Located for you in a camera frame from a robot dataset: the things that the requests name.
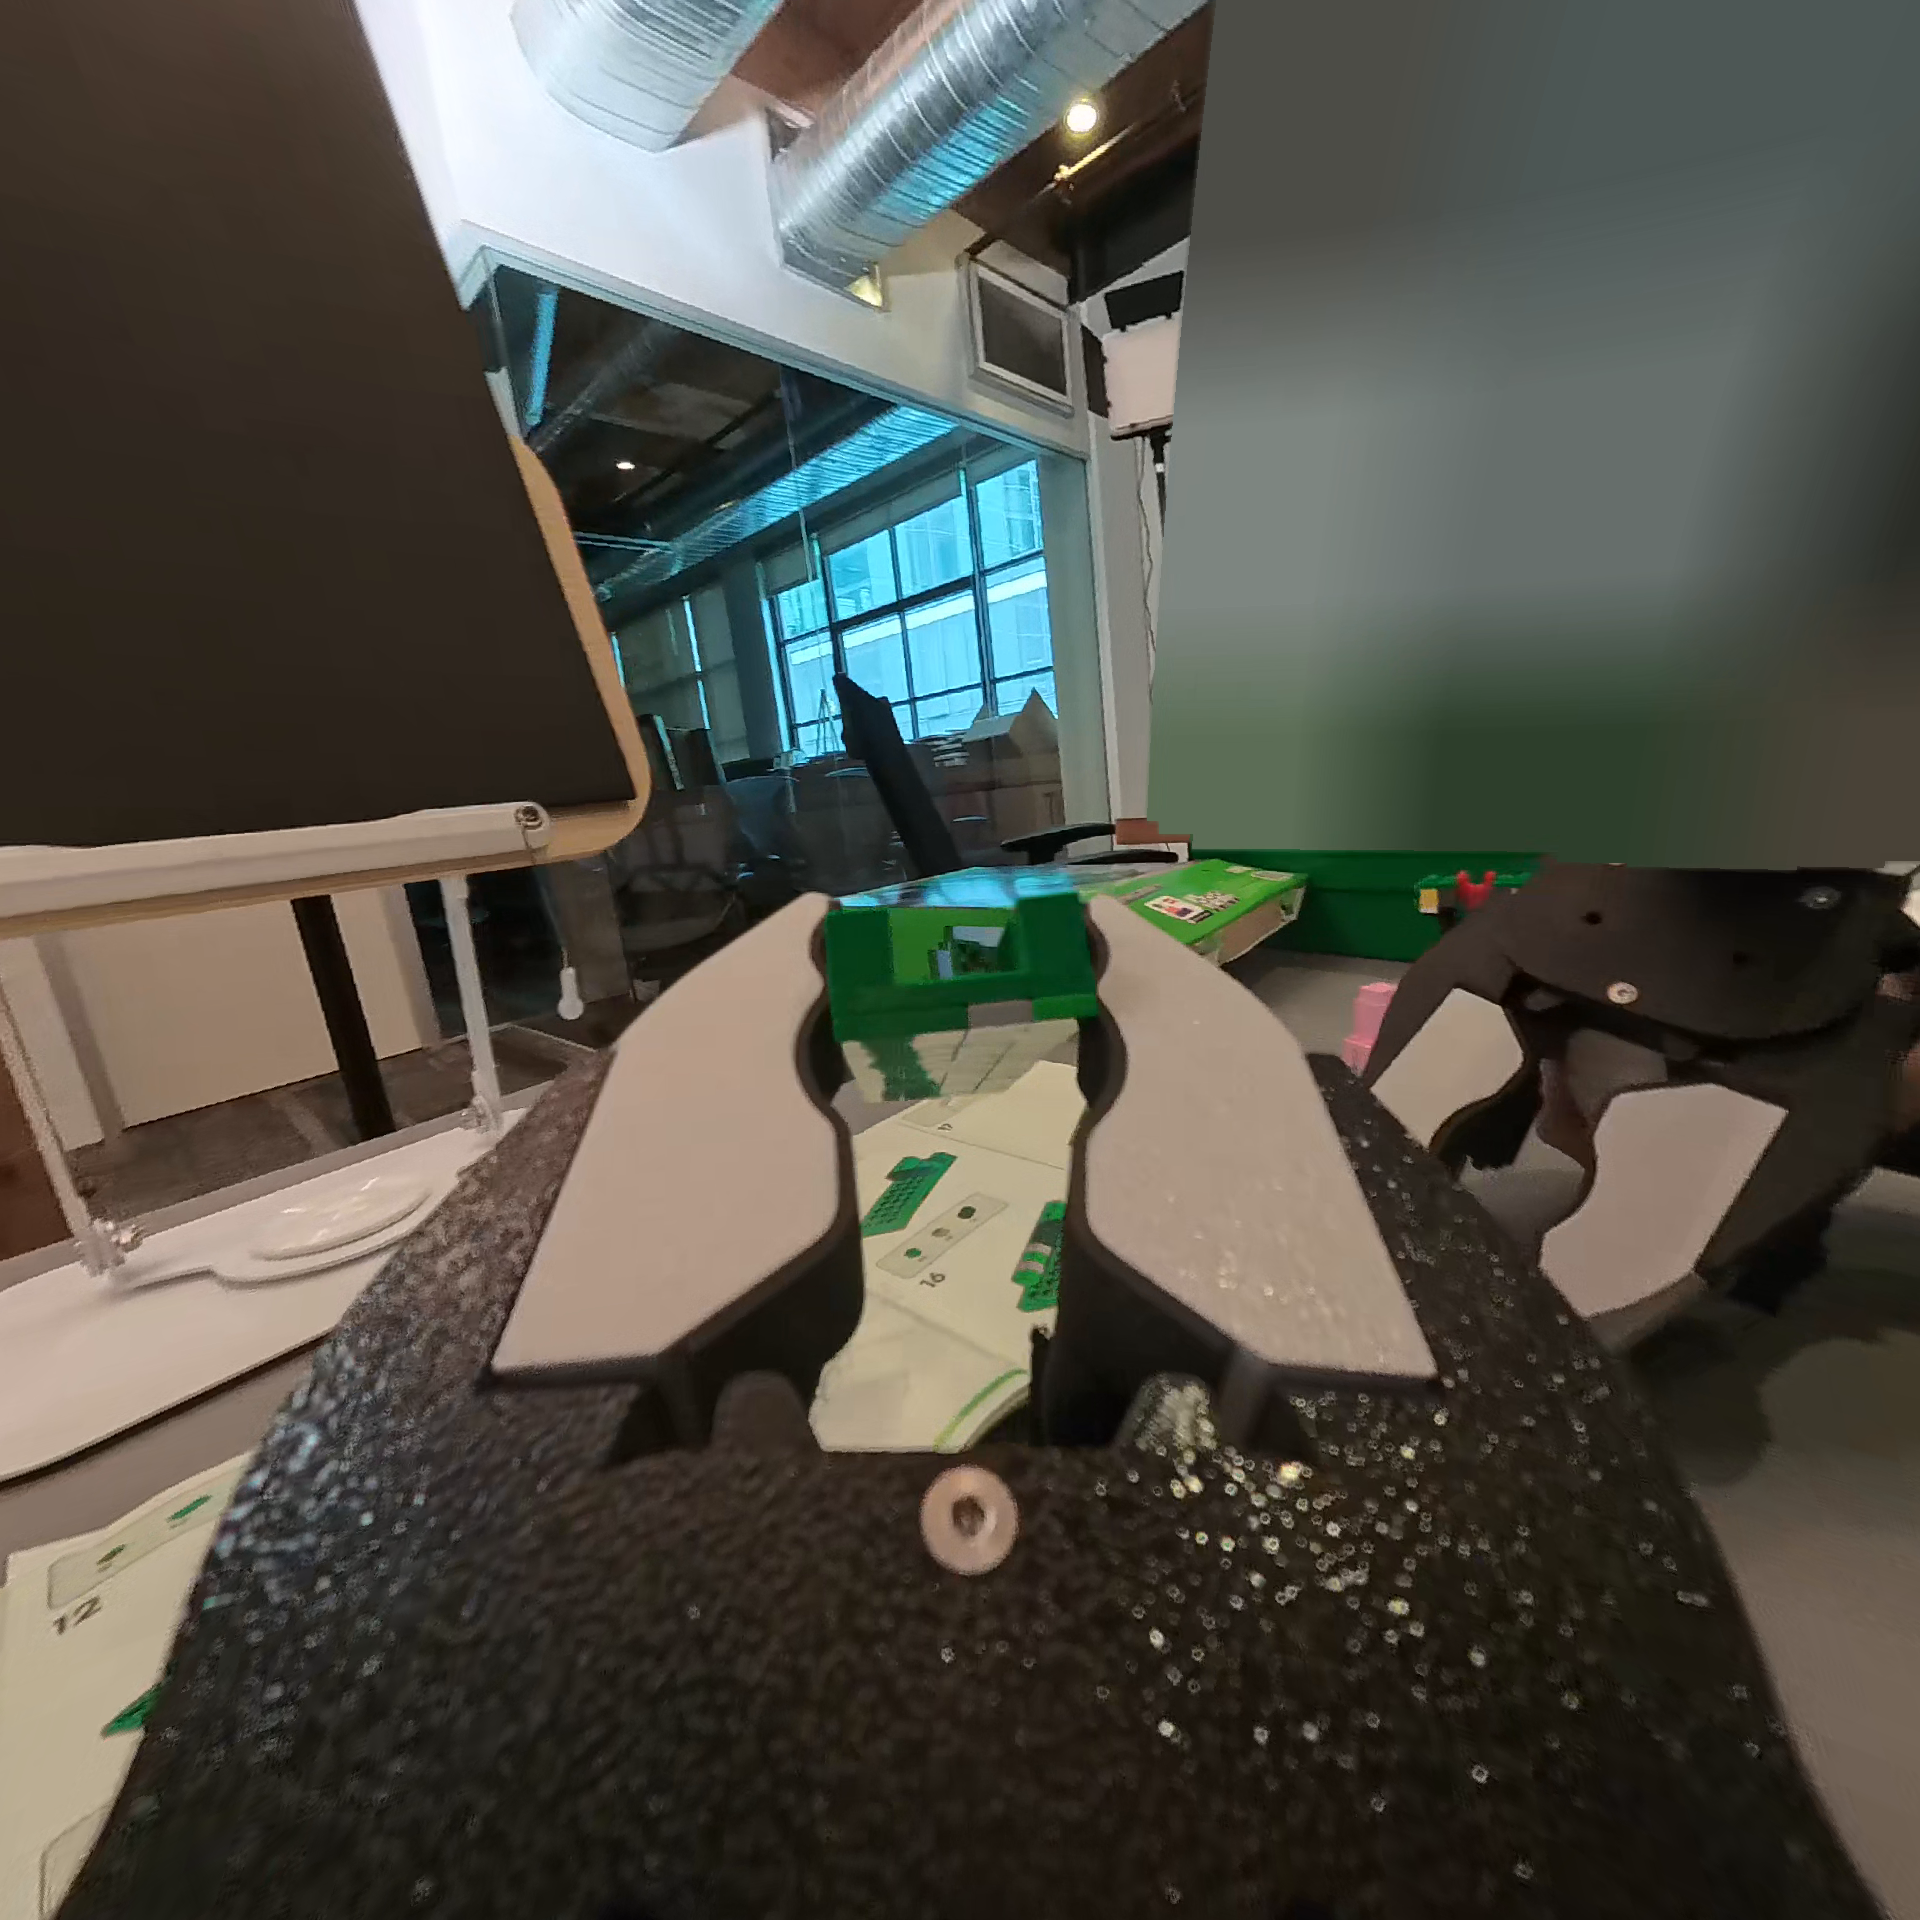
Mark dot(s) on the green cardboard box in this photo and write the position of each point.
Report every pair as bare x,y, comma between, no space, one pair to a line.
1200,900

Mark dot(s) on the black foam board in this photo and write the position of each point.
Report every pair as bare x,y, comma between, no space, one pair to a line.
269,451

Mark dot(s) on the green plastic bin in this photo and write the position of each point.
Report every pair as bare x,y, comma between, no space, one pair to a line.
1349,916

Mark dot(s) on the spiral metal air duct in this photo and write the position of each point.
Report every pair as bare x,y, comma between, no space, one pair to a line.
931,150
646,61

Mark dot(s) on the studio light panel on stand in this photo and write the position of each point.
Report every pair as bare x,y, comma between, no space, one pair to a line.
1141,375

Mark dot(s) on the gridded window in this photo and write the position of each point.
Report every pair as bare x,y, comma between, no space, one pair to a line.
931,632

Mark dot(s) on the small red brick piece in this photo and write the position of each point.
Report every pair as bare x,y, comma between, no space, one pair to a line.
1476,887

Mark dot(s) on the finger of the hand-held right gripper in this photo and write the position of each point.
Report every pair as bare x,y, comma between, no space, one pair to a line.
1448,1050
1667,1187

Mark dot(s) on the black office chair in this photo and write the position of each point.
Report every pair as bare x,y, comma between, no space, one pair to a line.
898,780

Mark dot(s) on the instruction booklet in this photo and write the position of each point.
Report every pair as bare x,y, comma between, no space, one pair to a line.
961,1200

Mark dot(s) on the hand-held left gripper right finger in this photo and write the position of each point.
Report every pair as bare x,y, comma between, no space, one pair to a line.
1246,1187

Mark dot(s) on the pink brick figure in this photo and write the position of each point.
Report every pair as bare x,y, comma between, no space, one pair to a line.
1374,1020

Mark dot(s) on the white tabletop stand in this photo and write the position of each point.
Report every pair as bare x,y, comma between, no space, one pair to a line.
301,1246

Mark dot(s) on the white wall vent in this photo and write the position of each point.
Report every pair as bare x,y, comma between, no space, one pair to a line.
1021,335

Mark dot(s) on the brown flat box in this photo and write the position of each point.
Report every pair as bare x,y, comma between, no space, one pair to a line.
1154,832

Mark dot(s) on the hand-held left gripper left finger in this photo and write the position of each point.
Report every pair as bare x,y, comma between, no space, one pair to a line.
674,1171

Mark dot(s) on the brown cardboard box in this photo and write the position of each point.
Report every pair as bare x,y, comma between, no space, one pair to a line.
1028,750

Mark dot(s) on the grey desk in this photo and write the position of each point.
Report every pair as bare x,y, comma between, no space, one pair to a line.
1724,1500

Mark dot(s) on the green brick assembly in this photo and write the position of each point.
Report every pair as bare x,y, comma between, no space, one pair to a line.
931,974

